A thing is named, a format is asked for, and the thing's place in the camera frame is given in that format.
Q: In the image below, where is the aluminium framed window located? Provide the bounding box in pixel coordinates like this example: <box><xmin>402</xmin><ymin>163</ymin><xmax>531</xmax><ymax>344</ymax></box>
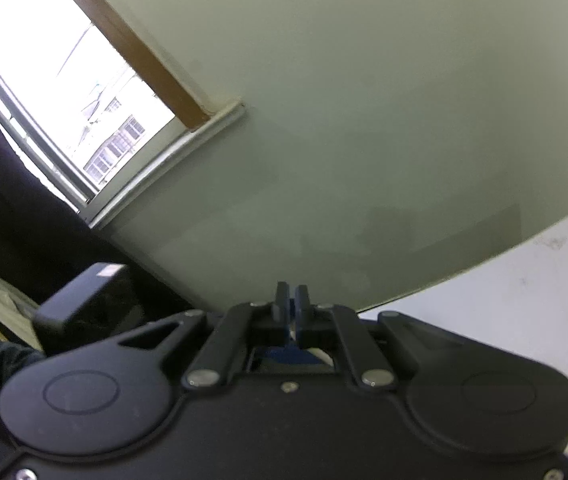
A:
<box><xmin>0</xmin><ymin>0</ymin><xmax>245</xmax><ymax>229</ymax></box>

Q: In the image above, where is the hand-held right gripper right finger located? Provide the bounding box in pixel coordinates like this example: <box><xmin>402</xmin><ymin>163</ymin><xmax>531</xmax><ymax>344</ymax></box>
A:
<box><xmin>296</xmin><ymin>285</ymin><xmax>470</xmax><ymax>391</ymax></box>

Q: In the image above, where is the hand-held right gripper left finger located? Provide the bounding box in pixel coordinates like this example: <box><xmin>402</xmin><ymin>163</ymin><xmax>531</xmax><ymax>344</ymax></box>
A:
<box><xmin>114</xmin><ymin>282</ymin><xmax>292</xmax><ymax>391</ymax></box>

